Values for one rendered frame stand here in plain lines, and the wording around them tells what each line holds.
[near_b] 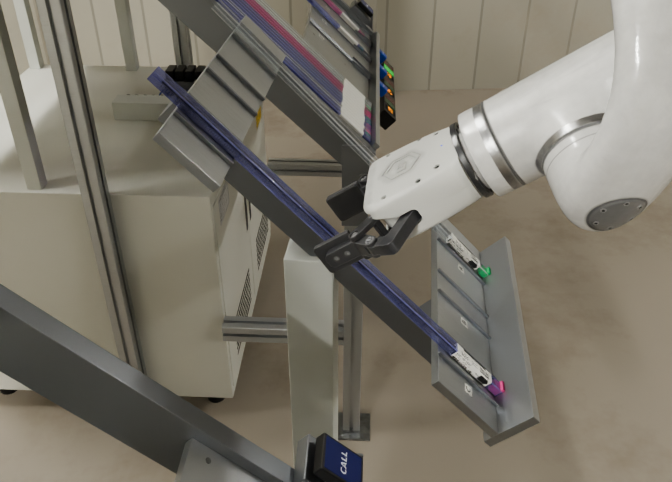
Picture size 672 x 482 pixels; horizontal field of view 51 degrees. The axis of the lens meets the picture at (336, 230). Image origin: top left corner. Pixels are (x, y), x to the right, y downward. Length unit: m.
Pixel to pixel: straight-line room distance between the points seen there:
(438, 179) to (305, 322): 0.34
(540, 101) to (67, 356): 0.43
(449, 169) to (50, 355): 0.36
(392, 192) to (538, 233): 1.86
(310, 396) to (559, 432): 0.94
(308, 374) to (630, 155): 0.56
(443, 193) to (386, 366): 1.30
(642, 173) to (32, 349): 0.47
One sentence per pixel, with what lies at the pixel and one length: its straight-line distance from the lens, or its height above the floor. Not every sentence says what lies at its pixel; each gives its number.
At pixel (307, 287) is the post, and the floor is 0.79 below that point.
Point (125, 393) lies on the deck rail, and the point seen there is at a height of 0.90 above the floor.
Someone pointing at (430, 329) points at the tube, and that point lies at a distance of 0.76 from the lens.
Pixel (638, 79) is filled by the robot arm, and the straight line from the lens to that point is 0.52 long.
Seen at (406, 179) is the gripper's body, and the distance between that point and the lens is 0.63.
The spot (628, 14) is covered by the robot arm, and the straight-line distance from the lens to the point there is 0.52.
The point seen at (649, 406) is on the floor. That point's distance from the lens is 1.94.
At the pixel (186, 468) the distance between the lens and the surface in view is 0.60.
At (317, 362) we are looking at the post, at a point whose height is 0.67.
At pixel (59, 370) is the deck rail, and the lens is 0.60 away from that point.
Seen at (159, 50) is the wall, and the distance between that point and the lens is 3.43.
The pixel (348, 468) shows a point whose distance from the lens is 0.66.
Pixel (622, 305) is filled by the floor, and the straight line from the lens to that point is 2.23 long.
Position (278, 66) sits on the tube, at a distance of 0.86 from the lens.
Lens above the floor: 1.32
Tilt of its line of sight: 33 degrees down
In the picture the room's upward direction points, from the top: straight up
